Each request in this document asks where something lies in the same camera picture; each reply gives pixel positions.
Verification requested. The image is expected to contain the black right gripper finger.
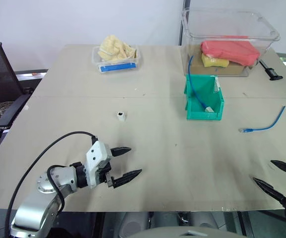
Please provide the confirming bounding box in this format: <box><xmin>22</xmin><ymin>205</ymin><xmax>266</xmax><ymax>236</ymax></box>
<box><xmin>252</xmin><ymin>176</ymin><xmax>286</xmax><ymax>207</ymax></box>
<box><xmin>270</xmin><ymin>160</ymin><xmax>286</xmax><ymax>175</ymax></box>

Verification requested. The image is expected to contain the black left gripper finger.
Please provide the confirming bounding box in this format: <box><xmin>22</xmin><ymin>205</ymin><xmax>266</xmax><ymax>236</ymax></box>
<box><xmin>107</xmin><ymin>169</ymin><xmax>143</xmax><ymax>189</ymax></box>
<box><xmin>110</xmin><ymin>146</ymin><xmax>132</xmax><ymax>158</ymax></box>

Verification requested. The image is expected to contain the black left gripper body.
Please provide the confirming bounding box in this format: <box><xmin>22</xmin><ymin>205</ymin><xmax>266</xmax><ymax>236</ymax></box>
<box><xmin>95</xmin><ymin>159</ymin><xmax>114</xmax><ymax>186</ymax></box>

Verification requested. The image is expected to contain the dark rounded shape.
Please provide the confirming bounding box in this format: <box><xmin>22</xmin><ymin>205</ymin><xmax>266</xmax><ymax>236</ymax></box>
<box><xmin>188</xmin><ymin>211</ymin><xmax>224</xmax><ymax>230</ymax></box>
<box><xmin>119</xmin><ymin>211</ymin><xmax>155</xmax><ymax>238</ymax></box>

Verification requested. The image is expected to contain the small clear plastic container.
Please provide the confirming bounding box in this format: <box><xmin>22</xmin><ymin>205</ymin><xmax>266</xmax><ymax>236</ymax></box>
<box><xmin>91</xmin><ymin>45</ymin><xmax>142</xmax><ymax>74</ymax></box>

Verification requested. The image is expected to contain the green plastic parts bin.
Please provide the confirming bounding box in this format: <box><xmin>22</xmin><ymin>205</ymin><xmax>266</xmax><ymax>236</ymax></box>
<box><xmin>184</xmin><ymin>74</ymin><xmax>226</xmax><ymax>121</ymax></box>

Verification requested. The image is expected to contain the black hand tool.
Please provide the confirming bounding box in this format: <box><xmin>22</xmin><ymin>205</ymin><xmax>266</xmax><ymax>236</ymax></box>
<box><xmin>258</xmin><ymin>59</ymin><xmax>284</xmax><ymax>81</ymax></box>

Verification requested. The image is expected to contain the pale yellow crumpled cloth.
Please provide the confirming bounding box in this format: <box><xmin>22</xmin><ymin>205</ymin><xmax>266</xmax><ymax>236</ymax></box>
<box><xmin>97</xmin><ymin>34</ymin><xmax>137</xmax><ymax>63</ymax></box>

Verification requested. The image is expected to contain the yellow sponge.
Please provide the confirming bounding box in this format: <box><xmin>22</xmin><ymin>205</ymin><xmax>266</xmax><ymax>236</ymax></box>
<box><xmin>201</xmin><ymin>53</ymin><xmax>230</xmax><ymax>68</ymax></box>

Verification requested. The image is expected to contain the pink cloth bundle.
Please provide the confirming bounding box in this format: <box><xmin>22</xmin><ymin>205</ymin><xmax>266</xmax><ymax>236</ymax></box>
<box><xmin>200</xmin><ymin>35</ymin><xmax>261</xmax><ymax>66</ymax></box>

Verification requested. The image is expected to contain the black mesh office chair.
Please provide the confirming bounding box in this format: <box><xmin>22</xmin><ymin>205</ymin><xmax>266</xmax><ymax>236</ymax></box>
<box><xmin>0</xmin><ymin>42</ymin><xmax>32</xmax><ymax>130</ymax></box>

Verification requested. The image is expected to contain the large clear plastic tub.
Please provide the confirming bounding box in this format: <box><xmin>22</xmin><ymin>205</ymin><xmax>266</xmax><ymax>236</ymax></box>
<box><xmin>181</xmin><ymin>8</ymin><xmax>281</xmax><ymax>78</ymax></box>

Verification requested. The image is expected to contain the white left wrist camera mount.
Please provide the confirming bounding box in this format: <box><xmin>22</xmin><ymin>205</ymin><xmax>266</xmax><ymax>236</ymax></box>
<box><xmin>85</xmin><ymin>140</ymin><xmax>113</xmax><ymax>190</ymax></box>

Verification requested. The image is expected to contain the short blue Ethernet cable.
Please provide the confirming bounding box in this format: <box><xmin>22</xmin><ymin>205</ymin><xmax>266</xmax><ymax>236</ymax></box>
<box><xmin>239</xmin><ymin>106</ymin><xmax>286</xmax><ymax>133</ymax></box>

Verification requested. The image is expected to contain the dark window frame post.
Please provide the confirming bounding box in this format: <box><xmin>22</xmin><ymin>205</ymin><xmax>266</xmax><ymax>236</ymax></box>
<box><xmin>178</xmin><ymin>0</ymin><xmax>191</xmax><ymax>47</ymax></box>

